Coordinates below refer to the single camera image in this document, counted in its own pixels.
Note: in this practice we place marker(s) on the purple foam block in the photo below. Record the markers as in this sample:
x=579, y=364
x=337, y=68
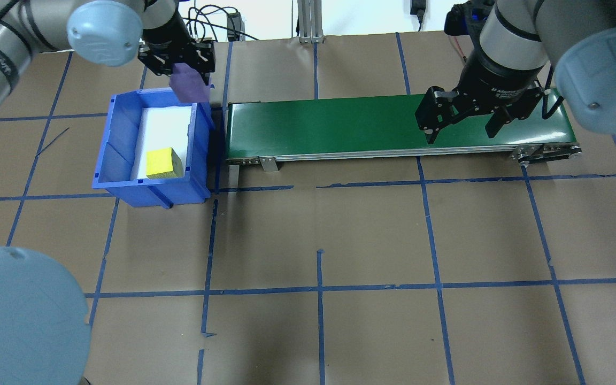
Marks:
x=187, y=85

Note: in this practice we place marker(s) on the aluminium profile post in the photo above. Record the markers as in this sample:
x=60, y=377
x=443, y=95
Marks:
x=310, y=21

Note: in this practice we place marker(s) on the black power adapter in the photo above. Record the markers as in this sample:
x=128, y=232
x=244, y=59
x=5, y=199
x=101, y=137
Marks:
x=417, y=6
x=233, y=24

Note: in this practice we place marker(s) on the white paper bin liner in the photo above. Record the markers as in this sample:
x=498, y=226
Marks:
x=163, y=133

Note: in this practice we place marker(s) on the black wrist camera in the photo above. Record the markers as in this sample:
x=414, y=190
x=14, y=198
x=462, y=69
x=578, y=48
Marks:
x=463, y=21

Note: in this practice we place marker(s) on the yellow foam block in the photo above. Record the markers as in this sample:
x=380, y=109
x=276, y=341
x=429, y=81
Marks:
x=161, y=163

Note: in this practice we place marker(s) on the blue plastic storage bin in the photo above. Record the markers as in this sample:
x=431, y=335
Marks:
x=121, y=144

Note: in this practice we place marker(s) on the green belt conveyor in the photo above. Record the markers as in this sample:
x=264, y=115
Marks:
x=340, y=125

